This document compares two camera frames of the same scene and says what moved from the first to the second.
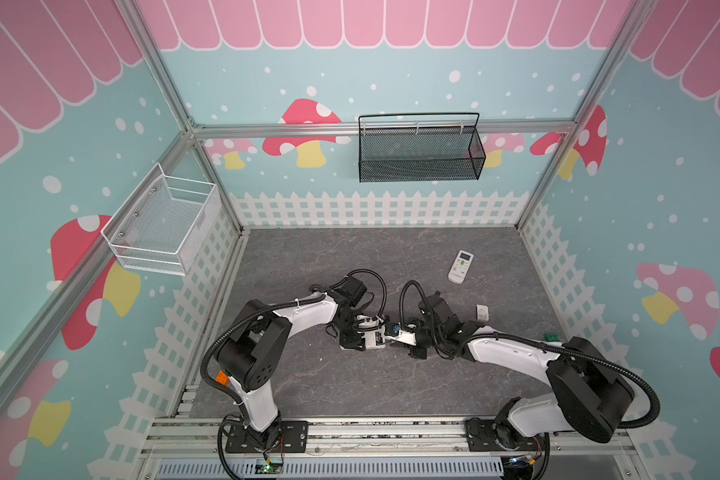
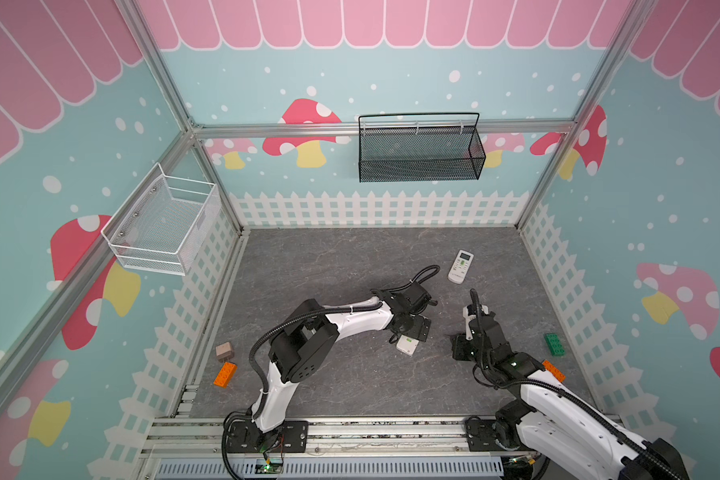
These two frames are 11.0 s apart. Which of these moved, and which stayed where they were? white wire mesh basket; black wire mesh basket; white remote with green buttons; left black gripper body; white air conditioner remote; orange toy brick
Moved: white remote with green buttons; left black gripper body
Stayed: orange toy brick; white air conditioner remote; black wire mesh basket; white wire mesh basket
